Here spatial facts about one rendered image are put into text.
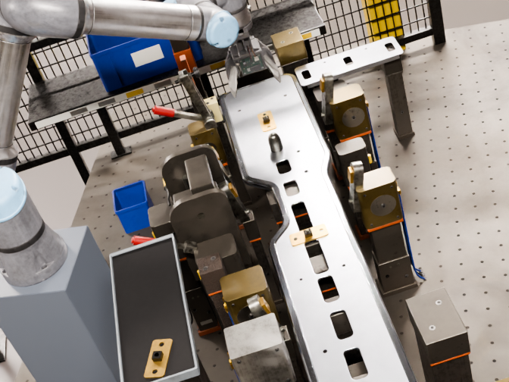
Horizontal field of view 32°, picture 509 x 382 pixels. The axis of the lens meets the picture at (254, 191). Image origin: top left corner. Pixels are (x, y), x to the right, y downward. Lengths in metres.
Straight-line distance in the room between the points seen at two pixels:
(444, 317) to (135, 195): 1.24
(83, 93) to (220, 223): 0.90
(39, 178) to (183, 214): 2.48
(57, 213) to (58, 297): 2.12
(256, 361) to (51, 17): 0.75
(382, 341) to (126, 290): 0.50
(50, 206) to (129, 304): 2.40
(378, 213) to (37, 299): 0.77
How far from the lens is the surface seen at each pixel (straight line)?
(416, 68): 2.94
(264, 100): 2.42
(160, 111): 2.26
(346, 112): 2.28
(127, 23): 1.84
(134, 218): 2.61
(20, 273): 1.98
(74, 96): 2.69
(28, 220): 1.93
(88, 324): 2.03
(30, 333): 2.08
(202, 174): 1.92
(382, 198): 2.00
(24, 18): 1.80
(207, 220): 1.91
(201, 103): 2.25
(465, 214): 2.38
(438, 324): 1.71
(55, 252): 1.98
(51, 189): 4.22
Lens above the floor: 2.33
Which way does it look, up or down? 39 degrees down
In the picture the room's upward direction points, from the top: 19 degrees counter-clockwise
